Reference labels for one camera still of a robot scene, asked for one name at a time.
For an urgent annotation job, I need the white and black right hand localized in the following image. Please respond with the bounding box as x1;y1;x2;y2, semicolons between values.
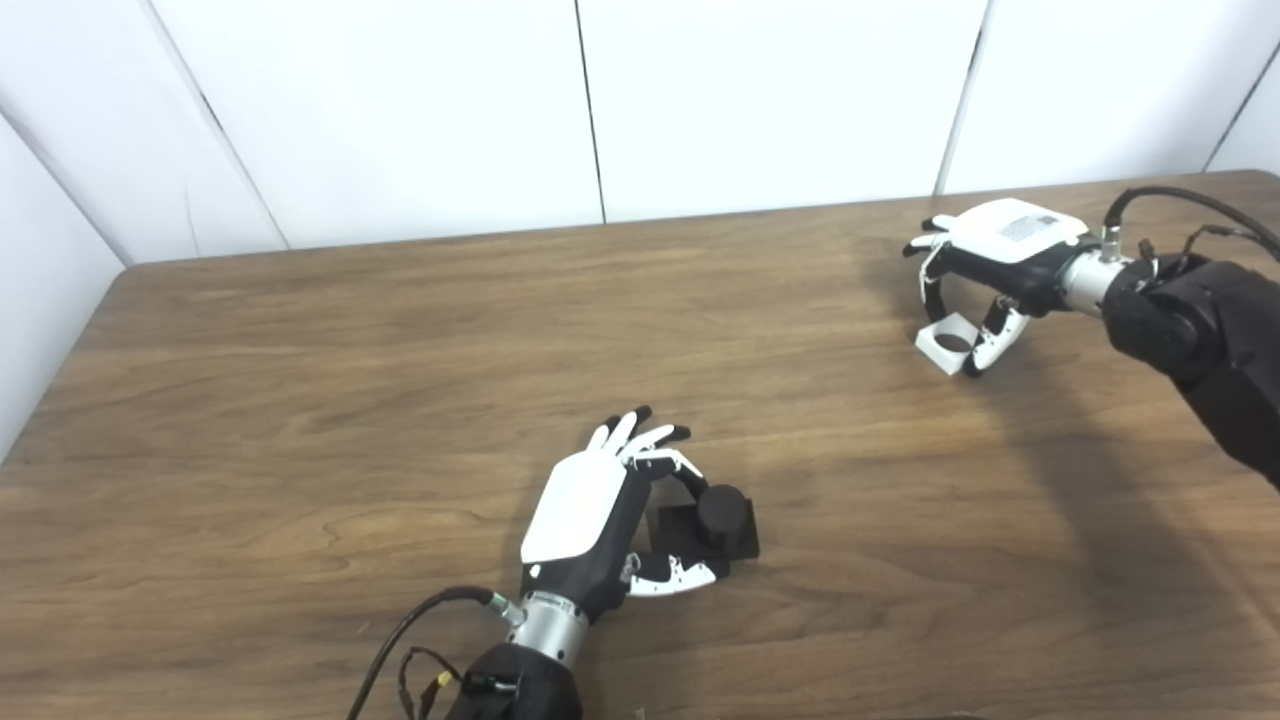
903;198;1091;378

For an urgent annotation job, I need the white and black left hand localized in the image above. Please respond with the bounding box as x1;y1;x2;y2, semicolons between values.
520;405;731;623

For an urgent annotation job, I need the white square piece with hole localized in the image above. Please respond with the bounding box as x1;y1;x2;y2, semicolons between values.
915;312;986;377

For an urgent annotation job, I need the black peg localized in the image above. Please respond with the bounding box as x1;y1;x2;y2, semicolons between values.
648;484;761;579

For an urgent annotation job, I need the thick black right wrist cable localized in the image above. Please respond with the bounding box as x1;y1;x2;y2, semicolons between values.
1100;186;1280;263

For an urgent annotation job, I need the thick black wrist cable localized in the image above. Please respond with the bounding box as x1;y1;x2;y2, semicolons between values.
1100;186;1280;263
347;586;521;720

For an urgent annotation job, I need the thin right arm wire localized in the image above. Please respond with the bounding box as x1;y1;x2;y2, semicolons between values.
1138;224;1263;281

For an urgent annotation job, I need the thin arm wire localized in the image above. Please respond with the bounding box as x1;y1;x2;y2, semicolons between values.
1138;224;1263;281
398;646;516;720

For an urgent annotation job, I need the thick black left wrist cable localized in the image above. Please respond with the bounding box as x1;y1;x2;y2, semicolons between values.
347;586;521;720

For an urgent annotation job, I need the thin left arm wire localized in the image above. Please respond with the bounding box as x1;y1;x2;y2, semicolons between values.
398;646;516;720

